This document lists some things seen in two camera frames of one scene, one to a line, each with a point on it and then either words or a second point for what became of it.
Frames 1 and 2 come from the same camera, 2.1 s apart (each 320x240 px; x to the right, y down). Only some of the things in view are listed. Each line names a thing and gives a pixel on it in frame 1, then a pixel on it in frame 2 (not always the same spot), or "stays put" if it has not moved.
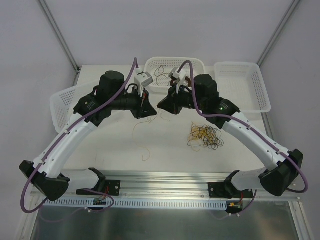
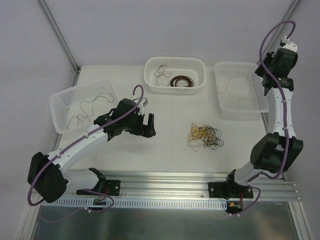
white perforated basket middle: [159, 68] stays put
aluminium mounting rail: [170, 185] stays put
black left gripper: [140, 105] to [141, 124]
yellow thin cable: [148, 151] to [248, 91]
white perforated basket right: [241, 84] stays put
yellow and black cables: [204, 135] stays put
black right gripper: [175, 101] to [261, 72]
